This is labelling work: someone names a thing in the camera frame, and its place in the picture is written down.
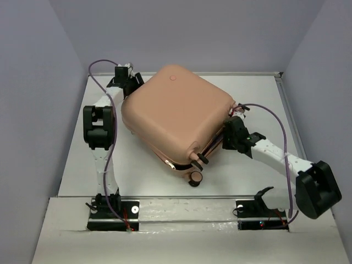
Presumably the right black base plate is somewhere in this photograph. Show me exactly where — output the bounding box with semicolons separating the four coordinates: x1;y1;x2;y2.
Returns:
232;200;289;230

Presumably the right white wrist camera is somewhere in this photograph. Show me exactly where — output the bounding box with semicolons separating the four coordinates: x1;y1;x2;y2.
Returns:
229;103;250;116

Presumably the aluminium rail front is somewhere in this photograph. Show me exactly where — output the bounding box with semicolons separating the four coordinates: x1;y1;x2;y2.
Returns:
121;195;255;199

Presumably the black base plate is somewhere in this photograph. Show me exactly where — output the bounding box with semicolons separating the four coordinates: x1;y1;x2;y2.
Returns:
86;200;140;232
232;200;289;230

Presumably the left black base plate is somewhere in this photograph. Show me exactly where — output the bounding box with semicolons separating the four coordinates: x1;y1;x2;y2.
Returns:
86;200;140;232

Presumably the pink hard-shell suitcase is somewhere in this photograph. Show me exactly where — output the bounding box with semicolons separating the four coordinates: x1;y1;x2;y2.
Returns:
121;64;235;187

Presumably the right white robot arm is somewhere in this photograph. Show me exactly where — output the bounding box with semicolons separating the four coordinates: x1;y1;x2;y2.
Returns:
222;116;342;219

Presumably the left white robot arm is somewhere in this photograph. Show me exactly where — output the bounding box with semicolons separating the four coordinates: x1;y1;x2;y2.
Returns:
82;62;144;223

